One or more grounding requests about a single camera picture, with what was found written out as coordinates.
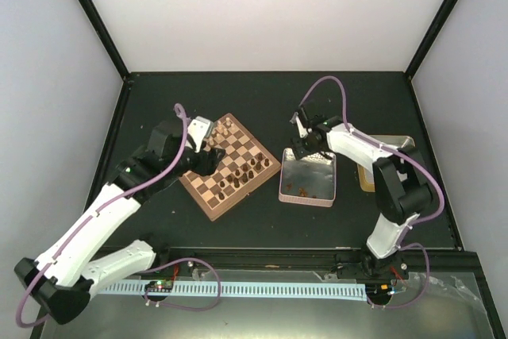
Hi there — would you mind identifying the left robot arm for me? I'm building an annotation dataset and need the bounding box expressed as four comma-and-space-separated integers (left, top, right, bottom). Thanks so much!
14, 117, 225, 328

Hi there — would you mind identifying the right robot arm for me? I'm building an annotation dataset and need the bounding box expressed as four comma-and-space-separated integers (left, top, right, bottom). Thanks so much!
291, 106, 434, 278

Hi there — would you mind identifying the wooden chess board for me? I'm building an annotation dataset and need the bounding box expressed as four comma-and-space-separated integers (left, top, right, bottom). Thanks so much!
179, 114, 281, 222

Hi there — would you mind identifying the white chess pieces group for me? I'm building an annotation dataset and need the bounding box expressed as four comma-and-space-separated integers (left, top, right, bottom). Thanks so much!
207, 117, 237, 148

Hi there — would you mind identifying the pile of dark chess pieces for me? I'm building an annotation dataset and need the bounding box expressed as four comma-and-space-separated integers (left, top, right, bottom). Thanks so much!
283, 183, 317, 198

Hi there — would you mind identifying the pink metal tin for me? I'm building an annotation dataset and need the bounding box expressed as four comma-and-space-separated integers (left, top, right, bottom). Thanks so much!
279, 148, 337, 208

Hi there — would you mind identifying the gold metal tin lid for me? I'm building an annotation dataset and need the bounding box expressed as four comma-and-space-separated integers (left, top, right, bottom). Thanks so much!
356, 134, 416, 193

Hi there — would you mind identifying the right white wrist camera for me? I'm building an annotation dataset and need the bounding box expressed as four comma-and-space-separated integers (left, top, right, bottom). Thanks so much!
290, 112, 308, 138

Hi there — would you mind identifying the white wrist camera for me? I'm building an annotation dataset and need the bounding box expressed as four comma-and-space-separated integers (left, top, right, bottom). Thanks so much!
290, 112, 308, 138
186, 116, 215, 152

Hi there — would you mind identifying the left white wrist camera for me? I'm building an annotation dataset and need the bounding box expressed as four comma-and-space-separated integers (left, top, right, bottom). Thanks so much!
186, 116, 215, 152

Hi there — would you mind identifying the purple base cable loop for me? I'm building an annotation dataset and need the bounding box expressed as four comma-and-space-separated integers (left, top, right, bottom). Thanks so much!
142, 257, 221, 311

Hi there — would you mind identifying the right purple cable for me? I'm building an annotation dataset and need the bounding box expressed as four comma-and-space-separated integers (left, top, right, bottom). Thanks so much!
299, 75, 445, 310

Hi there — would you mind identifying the light blue cable duct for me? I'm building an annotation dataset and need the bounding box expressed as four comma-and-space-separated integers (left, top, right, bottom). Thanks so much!
99, 279, 367, 302

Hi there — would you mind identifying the black frame post left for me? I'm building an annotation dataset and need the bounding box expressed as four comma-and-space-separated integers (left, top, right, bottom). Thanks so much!
78, 0, 129, 80

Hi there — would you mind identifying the black frame post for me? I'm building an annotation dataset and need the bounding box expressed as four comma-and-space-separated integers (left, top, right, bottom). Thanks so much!
405, 0, 459, 80
78, 0, 129, 80

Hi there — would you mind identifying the black frame post right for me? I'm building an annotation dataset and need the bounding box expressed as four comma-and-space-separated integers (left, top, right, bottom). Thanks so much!
405, 0, 459, 80

